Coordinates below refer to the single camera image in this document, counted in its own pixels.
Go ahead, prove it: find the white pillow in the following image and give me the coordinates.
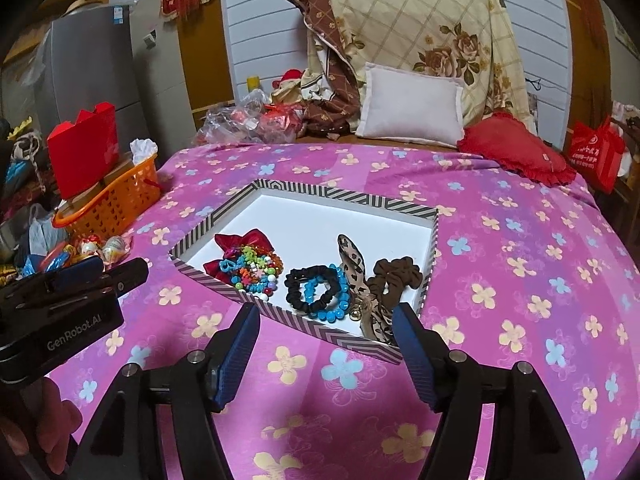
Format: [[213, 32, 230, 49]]
[[355, 62, 466, 149]]

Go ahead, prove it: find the leopard print bow hair tie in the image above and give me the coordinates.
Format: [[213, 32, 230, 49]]
[[336, 234, 397, 345]]

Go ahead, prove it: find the cream floral quilt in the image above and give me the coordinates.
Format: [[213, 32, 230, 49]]
[[305, 0, 539, 131]]

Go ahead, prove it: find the striped cardboard box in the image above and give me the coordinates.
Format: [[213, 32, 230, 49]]
[[167, 178, 440, 365]]

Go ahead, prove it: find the blue bead bracelet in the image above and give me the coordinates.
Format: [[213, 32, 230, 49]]
[[300, 267, 351, 322]]

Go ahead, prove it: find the clear plastic bags pile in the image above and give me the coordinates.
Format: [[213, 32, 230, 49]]
[[195, 87, 306, 147]]

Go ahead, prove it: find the pink floral blanket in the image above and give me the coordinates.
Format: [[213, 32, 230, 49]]
[[30, 142, 640, 480]]

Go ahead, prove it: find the black scrunchie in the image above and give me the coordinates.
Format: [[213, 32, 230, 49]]
[[284, 265, 344, 317]]

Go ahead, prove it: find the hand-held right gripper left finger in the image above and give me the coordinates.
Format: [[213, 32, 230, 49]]
[[75, 302, 261, 480]]

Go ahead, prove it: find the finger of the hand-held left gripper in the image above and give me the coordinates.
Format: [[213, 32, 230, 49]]
[[22, 255, 104, 292], [100, 258, 151, 295]]

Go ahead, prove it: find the white plastic bag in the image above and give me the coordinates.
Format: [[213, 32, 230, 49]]
[[27, 205, 69, 257]]

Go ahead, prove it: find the red paper box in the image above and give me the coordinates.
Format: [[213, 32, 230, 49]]
[[46, 102, 121, 201]]

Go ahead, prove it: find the red ruffled cushion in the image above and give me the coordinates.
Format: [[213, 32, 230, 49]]
[[457, 112, 579, 186]]

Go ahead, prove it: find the orange plastic basket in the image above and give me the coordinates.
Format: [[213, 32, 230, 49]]
[[52, 152, 161, 241]]

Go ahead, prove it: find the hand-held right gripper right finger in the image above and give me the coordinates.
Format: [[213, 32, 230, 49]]
[[392, 302, 586, 480]]

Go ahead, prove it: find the white tissue paper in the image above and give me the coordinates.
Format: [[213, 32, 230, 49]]
[[130, 137, 159, 166]]

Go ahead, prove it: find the brown scrunchie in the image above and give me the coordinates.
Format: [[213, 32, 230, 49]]
[[367, 256, 424, 307]]

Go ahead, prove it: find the brown cardboard box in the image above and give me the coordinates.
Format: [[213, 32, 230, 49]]
[[102, 155, 137, 187]]

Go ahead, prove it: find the person's left hand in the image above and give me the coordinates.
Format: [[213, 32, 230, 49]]
[[0, 375, 84, 480]]

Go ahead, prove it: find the grey refrigerator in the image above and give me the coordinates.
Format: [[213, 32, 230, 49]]
[[37, 2, 194, 147]]

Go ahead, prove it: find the red bow hair clip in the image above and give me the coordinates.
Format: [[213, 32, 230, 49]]
[[203, 228, 277, 282]]

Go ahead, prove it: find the red shopping bag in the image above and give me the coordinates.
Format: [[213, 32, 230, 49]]
[[570, 115, 627, 196]]

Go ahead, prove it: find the green flower bead bracelet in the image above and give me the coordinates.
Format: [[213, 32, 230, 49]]
[[235, 244, 273, 273]]

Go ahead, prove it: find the brown patterned quilt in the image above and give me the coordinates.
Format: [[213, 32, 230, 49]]
[[277, 0, 364, 137]]

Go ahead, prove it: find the multicolour round bead bracelet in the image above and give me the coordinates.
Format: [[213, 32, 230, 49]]
[[234, 270, 281, 302]]

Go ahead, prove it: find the red santa doll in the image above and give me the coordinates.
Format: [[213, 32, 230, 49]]
[[272, 70, 306, 104]]

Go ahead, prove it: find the rainbow crystal bead chain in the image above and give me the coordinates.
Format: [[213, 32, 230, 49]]
[[220, 252, 285, 281]]

